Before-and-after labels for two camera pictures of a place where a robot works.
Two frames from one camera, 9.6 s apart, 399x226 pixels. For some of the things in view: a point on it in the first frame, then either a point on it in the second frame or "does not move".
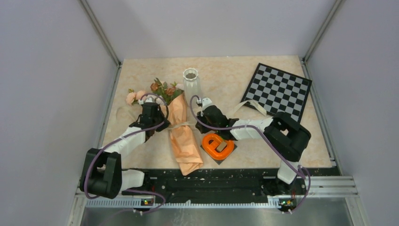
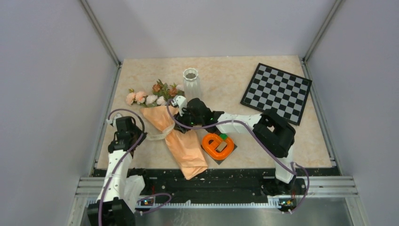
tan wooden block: (221, 146) does not move
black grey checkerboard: (278, 90) does not move
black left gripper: (160, 113) → (136, 127)
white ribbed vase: (191, 84) does not move
